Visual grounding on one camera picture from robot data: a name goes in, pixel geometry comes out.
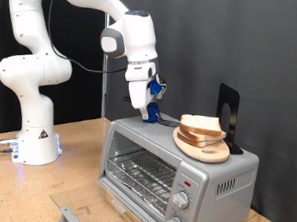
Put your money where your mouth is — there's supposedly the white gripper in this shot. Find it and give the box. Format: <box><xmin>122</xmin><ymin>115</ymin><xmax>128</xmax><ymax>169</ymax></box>
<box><xmin>125</xmin><ymin>73</ymin><xmax>158</xmax><ymax>121</ymax></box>

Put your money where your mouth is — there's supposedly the spatula with blue grip block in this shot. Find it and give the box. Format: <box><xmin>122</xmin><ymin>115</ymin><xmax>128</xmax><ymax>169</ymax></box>
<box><xmin>122</xmin><ymin>95</ymin><xmax>183</xmax><ymax>129</ymax></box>

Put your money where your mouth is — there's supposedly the thick white bread slice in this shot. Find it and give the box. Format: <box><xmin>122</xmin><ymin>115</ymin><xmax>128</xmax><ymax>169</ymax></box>
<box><xmin>178</xmin><ymin>113</ymin><xmax>223</xmax><ymax>138</ymax></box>

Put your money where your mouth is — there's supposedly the glass oven door with handle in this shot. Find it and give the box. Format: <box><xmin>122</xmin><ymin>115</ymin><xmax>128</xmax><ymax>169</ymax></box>
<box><xmin>48</xmin><ymin>177</ymin><xmax>159</xmax><ymax>222</ymax></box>

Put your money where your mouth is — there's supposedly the silver oven temperature knob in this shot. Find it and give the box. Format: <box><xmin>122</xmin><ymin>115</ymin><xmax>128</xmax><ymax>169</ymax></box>
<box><xmin>171</xmin><ymin>190</ymin><xmax>191</xmax><ymax>210</ymax></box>

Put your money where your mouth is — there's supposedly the silver toaster oven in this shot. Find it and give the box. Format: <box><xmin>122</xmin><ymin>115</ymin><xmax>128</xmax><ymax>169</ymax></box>
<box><xmin>97</xmin><ymin>109</ymin><xmax>262</xmax><ymax>222</ymax></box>

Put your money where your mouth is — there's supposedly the vertical metal pole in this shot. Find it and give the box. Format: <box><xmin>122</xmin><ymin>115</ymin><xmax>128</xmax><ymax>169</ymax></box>
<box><xmin>100</xmin><ymin>13</ymin><xmax>113</xmax><ymax>119</ymax></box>

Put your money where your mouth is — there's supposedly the black curtain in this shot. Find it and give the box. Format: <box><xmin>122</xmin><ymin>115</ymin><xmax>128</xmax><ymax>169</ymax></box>
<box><xmin>0</xmin><ymin>0</ymin><xmax>108</xmax><ymax>141</ymax></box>

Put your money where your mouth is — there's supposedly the oval wooden cutting board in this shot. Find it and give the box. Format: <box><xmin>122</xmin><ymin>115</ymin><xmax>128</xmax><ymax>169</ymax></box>
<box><xmin>171</xmin><ymin>125</ymin><xmax>233</xmax><ymax>164</ymax></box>

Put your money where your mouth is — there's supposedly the black metal bookend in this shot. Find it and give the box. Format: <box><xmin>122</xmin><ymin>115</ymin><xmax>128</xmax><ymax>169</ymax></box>
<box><xmin>213</xmin><ymin>82</ymin><xmax>248</xmax><ymax>156</ymax></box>

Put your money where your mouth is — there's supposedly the grey backdrop fabric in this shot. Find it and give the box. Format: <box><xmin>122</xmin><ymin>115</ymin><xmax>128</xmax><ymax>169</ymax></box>
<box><xmin>100</xmin><ymin>0</ymin><xmax>297</xmax><ymax>222</ymax></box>

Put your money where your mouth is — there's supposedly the metal wire oven rack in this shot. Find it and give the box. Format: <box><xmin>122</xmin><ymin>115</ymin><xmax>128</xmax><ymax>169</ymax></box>
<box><xmin>104</xmin><ymin>147</ymin><xmax>178</xmax><ymax>212</ymax></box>

